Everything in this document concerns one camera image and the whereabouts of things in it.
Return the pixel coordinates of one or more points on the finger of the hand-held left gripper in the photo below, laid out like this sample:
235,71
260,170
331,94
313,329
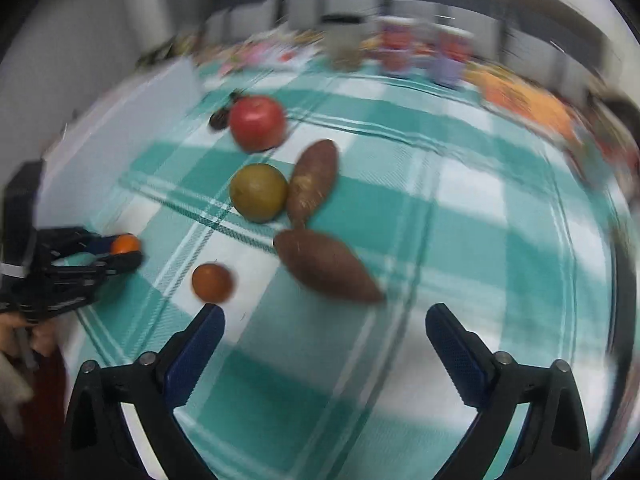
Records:
117,263
75,241

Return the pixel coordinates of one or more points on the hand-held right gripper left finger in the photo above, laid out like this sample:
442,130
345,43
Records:
195,355

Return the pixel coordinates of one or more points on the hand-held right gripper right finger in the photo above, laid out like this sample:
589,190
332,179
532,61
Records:
455,355

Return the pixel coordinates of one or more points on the small orange kumquat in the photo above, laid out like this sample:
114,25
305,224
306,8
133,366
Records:
126,244

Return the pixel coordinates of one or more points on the dark wrinkled fruit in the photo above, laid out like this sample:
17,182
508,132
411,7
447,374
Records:
218,120

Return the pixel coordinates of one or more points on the red apple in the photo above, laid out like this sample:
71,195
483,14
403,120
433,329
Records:
257,122

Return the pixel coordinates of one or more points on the person's left forearm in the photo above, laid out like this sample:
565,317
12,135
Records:
12,390

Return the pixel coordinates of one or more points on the person's left hand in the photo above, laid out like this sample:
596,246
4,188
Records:
42,340

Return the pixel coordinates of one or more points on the small orange-red tomato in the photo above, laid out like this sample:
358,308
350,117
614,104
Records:
212,283

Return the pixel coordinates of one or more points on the white board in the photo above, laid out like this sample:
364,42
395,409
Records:
125,125

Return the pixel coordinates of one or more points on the green white checked cloth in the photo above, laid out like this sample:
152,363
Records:
450,210

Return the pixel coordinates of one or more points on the round yellow-green fruit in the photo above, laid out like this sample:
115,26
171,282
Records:
258,193

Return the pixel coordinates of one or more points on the fat brown sweet potato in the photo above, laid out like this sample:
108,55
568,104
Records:
325,265

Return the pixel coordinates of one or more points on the red garment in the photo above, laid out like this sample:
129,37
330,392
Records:
45,410

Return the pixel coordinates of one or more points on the slim brown sweet potato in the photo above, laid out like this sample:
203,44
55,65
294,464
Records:
312,182

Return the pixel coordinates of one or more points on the pink snack packet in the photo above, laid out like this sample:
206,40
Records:
250,55

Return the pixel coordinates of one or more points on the orange book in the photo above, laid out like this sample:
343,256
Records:
520,97

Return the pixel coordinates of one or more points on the grey pillow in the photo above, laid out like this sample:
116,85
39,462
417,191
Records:
330,2
550,50
240,27
445,0

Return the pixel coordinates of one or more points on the white snack packet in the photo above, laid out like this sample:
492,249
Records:
297,50

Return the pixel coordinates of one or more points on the purple lidded can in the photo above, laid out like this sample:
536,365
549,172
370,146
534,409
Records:
397,47
452,57

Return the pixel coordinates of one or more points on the clear plastic jar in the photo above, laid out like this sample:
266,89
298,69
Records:
342,42

